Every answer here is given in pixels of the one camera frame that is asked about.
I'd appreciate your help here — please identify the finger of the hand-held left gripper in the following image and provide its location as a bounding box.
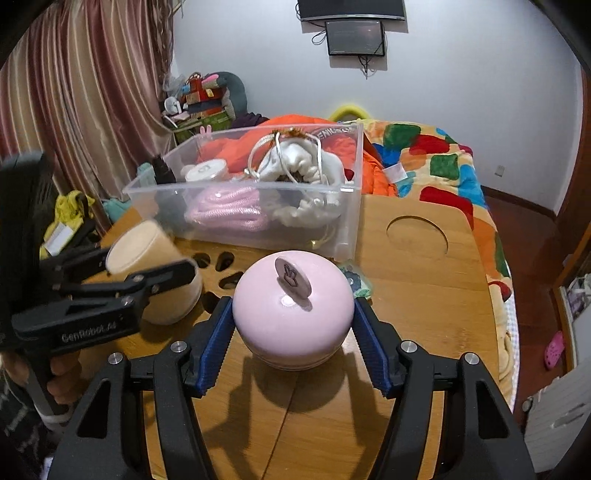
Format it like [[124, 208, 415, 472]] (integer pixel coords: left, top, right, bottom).
[[60, 258, 197, 308], [39, 247, 112, 284]]

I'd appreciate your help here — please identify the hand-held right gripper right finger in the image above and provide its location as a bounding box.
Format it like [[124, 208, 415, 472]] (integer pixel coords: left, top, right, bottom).
[[353, 298, 539, 480]]

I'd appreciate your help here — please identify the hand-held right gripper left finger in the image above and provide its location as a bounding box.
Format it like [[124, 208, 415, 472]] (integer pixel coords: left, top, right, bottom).
[[46, 295, 236, 480]]

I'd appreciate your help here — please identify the cream cylinder container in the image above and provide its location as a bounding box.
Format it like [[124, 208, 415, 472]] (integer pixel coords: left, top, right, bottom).
[[105, 220, 204, 326]]

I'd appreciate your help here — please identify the pink round jar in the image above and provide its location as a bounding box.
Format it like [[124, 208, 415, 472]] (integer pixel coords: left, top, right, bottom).
[[232, 249, 356, 372]]

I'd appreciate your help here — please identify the clear plastic storage box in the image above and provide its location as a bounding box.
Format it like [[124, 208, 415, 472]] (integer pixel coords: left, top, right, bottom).
[[122, 121, 365, 261]]

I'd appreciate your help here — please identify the pink rope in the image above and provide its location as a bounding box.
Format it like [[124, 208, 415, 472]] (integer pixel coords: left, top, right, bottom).
[[185, 185, 269, 234]]

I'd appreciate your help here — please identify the green bottle with black cap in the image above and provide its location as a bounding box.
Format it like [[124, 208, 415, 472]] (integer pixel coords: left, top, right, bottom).
[[152, 154, 178, 185]]

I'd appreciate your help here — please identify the white round cream jar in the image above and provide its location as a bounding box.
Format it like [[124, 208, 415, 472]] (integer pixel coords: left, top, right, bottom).
[[185, 159, 229, 183]]

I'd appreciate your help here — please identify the white drawstring pouch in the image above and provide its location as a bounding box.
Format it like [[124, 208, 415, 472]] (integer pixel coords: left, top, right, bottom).
[[247, 131, 347, 227]]

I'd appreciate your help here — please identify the person's left forearm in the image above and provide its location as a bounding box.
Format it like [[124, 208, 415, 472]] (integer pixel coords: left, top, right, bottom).
[[0, 378, 75, 467]]

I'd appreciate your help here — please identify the person's left hand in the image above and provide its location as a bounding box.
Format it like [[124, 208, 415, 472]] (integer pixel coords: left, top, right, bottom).
[[48, 353, 86, 407]]

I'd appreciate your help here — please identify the yellow cloth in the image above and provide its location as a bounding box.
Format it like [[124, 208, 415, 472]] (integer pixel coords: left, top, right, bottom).
[[39, 191, 95, 259]]

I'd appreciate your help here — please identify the wooden desk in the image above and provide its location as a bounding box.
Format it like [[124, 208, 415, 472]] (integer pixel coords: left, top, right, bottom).
[[78, 191, 502, 480]]

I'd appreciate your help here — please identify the small teal patterned item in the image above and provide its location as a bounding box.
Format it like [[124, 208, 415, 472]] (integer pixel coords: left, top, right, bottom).
[[339, 263, 370, 301]]

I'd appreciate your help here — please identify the green patterned box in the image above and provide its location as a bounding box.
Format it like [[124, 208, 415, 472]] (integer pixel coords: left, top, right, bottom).
[[173, 113, 232, 144]]

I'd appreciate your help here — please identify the orange down jacket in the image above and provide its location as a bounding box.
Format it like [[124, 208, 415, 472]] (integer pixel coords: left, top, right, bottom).
[[196, 114, 398, 199]]

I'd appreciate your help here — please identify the striped pink curtain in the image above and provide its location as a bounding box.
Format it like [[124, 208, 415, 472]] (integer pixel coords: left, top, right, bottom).
[[0, 0, 178, 217]]

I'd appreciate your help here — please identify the pink slipper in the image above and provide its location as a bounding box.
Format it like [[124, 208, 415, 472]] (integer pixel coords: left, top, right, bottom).
[[544, 330, 566, 370]]

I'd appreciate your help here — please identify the dark purple clothing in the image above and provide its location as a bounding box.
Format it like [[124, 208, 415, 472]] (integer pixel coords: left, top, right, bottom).
[[231, 112, 271, 130]]

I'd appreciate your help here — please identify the pile of toys and boxes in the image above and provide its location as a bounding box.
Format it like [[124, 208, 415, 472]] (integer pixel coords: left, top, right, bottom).
[[161, 71, 232, 121]]

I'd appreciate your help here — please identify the colourful patchwork blanket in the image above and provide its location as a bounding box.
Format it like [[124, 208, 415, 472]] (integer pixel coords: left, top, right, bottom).
[[346, 117, 515, 402]]

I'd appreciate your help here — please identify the yellow green pillow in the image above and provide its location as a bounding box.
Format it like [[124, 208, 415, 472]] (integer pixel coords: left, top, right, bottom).
[[329, 105, 370, 123]]

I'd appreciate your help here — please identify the small black wall monitor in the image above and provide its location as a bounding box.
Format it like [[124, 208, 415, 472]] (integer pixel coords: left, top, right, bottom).
[[324, 19, 387, 57]]

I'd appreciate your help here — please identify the black wall television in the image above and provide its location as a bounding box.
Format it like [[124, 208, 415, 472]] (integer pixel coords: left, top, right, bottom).
[[295, 0, 407, 23]]

